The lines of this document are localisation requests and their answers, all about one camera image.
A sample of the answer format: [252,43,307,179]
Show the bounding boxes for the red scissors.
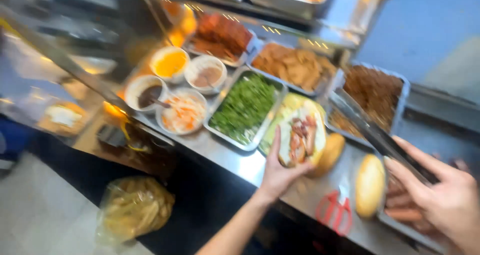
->
[315,189,353,237]

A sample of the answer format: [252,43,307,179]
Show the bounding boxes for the white bowl of dark sauce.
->
[124,75,170,115]

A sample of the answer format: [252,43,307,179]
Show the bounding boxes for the metal tray of sausages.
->
[377,172,451,254]

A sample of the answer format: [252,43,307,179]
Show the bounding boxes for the metal tray of shredded meat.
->
[324,62,412,149]

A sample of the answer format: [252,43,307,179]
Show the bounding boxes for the baguette sandwich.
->
[277,99,328,169]

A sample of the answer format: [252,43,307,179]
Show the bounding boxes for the white bowl of brown pate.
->
[184,55,228,95]

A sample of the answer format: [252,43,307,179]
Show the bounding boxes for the metal display case frame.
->
[0,4,177,147]

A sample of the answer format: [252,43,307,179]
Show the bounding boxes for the metal tray of red meat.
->
[185,13,259,68]

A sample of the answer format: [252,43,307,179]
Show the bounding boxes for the metal tongs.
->
[329,88,440,185]

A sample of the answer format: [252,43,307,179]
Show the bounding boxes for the clear plastic bag of bread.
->
[95,176,176,245]

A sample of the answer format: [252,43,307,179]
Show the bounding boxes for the metal tray of green herbs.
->
[203,65,289,152]

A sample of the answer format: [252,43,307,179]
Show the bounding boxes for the orange sauce container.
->
[163,2,198,48]

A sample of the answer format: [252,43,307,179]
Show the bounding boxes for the white bowl of pickled carrot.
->
[155,88,208,136]

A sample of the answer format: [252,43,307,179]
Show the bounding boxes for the spoon in dark sauce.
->
[147,94,172,109]

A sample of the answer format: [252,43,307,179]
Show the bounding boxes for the white bowl of yellow sauce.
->
[149,46,191,84]

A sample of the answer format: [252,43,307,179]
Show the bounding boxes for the person's right hand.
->
[383,136,480,255]

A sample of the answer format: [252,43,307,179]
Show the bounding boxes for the golden bread roll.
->
[354,154,387,219]
[305,133,346,179]

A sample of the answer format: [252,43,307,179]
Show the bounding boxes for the metal tray of tan slices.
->
[249,41,338,97]

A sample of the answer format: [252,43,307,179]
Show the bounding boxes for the person's left hand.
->
[259,127,316,204]

